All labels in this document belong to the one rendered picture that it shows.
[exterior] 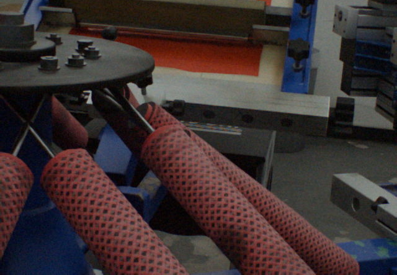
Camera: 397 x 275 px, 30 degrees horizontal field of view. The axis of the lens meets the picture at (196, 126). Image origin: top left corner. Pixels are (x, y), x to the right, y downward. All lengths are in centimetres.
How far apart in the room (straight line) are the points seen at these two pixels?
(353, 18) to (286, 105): 108
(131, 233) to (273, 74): 92
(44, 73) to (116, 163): 54
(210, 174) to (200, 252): 275
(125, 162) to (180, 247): 227
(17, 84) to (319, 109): 74
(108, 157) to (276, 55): 46
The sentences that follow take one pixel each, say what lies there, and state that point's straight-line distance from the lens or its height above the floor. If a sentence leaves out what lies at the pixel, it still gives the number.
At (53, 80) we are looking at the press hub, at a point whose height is 131.
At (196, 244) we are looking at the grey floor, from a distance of 352.
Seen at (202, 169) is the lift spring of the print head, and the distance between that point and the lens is 71.
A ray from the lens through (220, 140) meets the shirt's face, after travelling 178.
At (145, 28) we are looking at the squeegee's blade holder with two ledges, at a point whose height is 123.
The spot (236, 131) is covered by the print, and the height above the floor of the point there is 95.
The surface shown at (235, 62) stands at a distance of 151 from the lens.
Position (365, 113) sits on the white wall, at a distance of 541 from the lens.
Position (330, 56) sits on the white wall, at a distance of 532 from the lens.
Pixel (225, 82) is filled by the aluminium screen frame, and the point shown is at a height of 116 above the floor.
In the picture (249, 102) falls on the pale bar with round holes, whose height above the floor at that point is 115.
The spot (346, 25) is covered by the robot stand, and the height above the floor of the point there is 116.
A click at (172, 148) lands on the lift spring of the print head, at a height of 124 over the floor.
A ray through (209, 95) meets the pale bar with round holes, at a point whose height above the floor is 115.
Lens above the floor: 146
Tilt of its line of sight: 16 degrees down
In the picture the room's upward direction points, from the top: 4 degrees clockwise
